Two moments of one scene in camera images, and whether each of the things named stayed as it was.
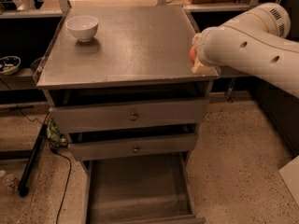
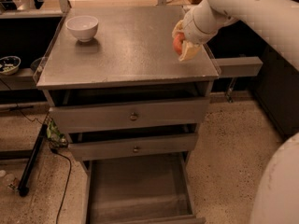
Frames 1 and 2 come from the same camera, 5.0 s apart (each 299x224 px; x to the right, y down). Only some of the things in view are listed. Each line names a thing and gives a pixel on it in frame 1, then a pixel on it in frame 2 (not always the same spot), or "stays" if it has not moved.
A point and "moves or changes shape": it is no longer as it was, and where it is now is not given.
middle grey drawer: x=127 y=147 stays
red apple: x=192 y=53 moves or changes shape
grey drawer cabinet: x=120 y=82 stays
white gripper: x=204 y=49 → x=192 y=27
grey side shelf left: x=22 y=79 stays
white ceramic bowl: x=83 y=27 stays
